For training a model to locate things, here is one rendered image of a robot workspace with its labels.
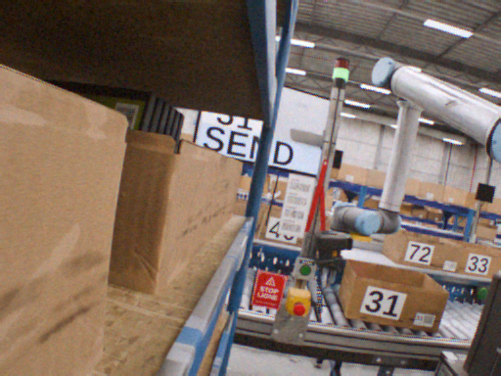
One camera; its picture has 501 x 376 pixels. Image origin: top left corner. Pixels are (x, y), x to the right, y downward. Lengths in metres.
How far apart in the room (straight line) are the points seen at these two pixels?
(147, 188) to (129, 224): 0.03
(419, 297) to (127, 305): 1.21
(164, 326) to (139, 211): 0.07
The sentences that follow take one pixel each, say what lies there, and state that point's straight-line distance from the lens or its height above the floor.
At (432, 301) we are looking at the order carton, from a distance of 1.35.
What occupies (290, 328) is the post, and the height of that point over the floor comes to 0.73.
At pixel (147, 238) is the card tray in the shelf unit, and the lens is 0.20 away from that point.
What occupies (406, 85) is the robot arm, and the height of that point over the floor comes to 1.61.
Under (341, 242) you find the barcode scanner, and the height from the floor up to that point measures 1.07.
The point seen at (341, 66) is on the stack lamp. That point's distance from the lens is 1.10.
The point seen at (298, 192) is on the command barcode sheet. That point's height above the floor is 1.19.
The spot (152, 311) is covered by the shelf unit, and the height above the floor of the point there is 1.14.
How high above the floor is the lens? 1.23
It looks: 3 degrees down
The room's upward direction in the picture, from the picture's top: 11 degrees clockwise
